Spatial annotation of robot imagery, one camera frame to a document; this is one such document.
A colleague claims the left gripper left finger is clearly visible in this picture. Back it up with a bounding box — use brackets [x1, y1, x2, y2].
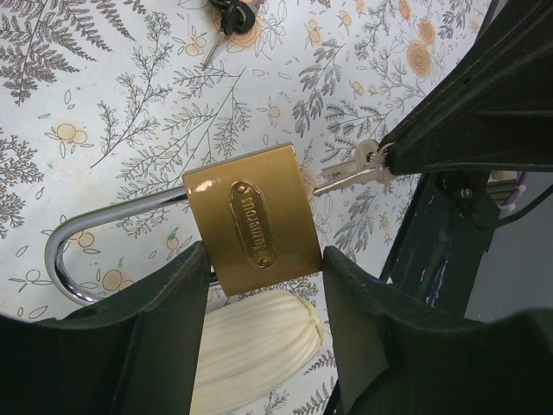
[1, 242, 211, 414]

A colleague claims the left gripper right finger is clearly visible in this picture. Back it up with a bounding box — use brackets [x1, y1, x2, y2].
[323, 246, 552, 414]

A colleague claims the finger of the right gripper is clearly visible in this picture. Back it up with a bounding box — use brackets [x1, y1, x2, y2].
[383, 1, 552, 146]
[386, 99, 552, 176]

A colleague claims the silver key ring bunch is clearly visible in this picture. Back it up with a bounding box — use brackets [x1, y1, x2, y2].
[311, 137, 397, 199]

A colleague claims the brass silver padlock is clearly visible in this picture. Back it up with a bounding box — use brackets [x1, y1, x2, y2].
[44, 143, 322, 305]

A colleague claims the black-headed key bunch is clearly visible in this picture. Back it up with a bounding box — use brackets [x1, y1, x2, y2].
[202, 0, 264, 69]

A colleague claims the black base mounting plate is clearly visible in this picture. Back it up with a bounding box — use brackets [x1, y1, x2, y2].
[379, 170, 500, 316]

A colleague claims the celery stalk toy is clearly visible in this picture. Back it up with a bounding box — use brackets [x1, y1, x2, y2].
[189, 290, 324, 414]

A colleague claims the floral patterned table mat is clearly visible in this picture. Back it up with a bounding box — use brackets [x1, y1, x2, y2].
[0, 0, 493, 415]

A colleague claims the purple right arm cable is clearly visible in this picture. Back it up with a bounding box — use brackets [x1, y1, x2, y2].
[500, 170, 532, 215]

